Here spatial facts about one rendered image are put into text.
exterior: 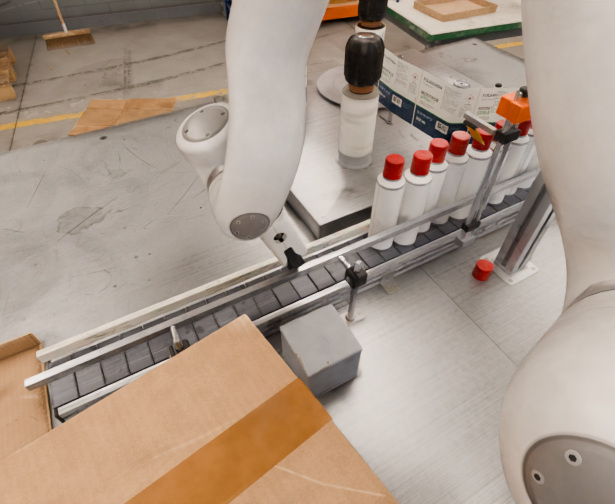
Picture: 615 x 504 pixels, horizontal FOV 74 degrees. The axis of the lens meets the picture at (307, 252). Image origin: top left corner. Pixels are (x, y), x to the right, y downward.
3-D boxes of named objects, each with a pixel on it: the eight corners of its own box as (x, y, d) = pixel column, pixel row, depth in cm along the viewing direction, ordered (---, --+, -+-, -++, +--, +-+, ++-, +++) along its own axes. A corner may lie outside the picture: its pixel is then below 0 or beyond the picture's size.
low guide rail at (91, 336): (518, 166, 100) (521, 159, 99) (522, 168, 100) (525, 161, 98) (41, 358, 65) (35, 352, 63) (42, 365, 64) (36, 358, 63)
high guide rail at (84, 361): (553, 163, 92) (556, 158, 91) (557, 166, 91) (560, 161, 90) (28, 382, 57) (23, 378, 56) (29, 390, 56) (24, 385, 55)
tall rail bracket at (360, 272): (340, 293, 82) (346, 235, 70) (361, 320, 78) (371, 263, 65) (326, 299, 81) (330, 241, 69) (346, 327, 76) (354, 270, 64)
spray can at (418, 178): (411, 228, 87) (433, 145, 72) (418, 246, 84) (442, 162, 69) (387, 230, 87) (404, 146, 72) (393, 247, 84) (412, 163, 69)
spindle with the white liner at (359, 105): (358, 146, 109) (371, 24, 87) (378, 163, 104) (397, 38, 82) (329, 155, 106) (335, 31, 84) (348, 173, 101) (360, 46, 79)
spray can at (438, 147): (406, 215, 90) (426, 132, 75) (430, 220, 89) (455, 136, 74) (403, 231, 87) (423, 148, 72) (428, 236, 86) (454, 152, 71)
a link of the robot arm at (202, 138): (286, 205, 55) (269, 163, 60) (245, 131, 44) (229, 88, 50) (230, 231, 55) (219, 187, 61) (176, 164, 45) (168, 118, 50)
